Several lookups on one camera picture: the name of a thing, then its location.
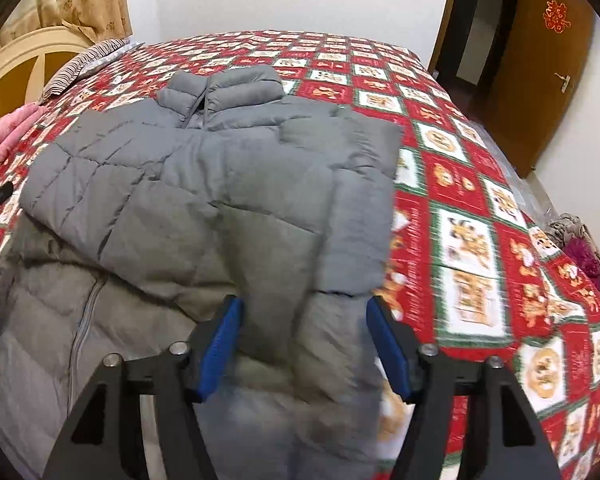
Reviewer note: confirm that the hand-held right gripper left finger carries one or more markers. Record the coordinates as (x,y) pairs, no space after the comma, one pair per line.
(221,345)

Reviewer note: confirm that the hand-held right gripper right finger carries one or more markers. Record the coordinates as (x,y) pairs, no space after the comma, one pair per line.
(387,350)

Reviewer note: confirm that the grey puffer jacket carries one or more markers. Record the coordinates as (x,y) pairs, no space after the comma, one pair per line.
(205,200)

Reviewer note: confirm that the pink quilt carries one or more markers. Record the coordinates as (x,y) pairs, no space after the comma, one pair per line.
(5,135)

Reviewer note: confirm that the cream wooden headboard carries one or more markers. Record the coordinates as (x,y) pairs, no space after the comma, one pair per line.
(10,70)

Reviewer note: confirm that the striped pillow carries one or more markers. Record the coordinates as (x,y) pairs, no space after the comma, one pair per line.
(85,62)

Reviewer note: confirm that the red printed blanket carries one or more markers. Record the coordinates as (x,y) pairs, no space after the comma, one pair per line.
(460,185)

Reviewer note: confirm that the magenta crumpled cloth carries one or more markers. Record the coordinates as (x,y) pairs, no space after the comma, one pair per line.
(586,257)

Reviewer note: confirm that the beige patterned curtain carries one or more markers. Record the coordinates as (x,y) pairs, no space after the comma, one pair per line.
(80,0)

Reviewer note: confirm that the brown wooden door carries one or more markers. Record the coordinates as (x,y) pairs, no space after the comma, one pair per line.
(530,85)

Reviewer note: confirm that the red paper door decoration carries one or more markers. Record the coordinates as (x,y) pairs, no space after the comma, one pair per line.
(556,15)

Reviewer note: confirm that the dark wooden door frame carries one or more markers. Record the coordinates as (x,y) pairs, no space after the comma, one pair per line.
(442,15)

